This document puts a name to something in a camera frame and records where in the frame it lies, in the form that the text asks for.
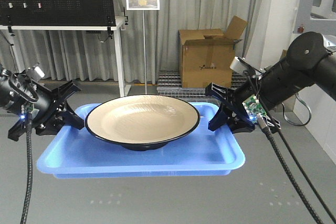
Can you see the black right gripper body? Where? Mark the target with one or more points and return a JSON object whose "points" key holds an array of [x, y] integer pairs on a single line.
{"points": [[245, 108]]}

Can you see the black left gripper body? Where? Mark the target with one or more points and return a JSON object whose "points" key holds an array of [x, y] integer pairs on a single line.
{"points": [[45, 114]]}

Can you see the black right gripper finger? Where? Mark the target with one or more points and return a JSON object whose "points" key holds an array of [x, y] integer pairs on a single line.
{"points": [[221, 117], [219, 92]]}

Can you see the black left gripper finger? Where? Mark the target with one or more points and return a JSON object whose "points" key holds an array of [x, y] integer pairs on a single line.
{"points": [[69, 117], [63, 92]]}

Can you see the blue plastic tray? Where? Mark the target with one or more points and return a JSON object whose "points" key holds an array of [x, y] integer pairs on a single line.
{"points": [[76, 153]]}

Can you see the beige plate with black rim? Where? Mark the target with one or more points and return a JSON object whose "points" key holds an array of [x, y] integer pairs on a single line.
{"points": [[142, 122]]}

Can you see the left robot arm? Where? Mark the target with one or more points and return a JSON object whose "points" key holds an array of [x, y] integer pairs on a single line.
{"points": [[21, 94]]}

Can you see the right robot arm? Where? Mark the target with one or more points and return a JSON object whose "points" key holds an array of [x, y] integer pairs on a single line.
{"points": [[310, 59]]}

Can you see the large cardboard box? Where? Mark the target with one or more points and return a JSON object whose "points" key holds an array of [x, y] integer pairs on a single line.
{"points": [[205, 61]]}

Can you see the metal floor grate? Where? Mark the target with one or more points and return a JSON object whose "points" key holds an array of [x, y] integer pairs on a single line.
{"points": [[170, 84]]}

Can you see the rear cardboard box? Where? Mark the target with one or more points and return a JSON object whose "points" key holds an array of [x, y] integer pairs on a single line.
{"points": [[214, 37]]}

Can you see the grey curtain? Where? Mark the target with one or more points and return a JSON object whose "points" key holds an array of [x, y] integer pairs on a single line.
{"points": [[162, 27]]}

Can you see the sign on stand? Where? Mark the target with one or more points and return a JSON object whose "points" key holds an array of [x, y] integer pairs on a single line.
{"points": [[143, 5]]}

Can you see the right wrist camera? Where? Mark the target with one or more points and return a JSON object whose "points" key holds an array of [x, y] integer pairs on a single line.
{"points": [[240, 66]]}

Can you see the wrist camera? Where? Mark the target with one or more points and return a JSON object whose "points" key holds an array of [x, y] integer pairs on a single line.
{"points": [[35, 72], [240, 66]]}

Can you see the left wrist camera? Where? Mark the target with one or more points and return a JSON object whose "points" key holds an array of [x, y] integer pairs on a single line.
{"points": [[35, 72]]}

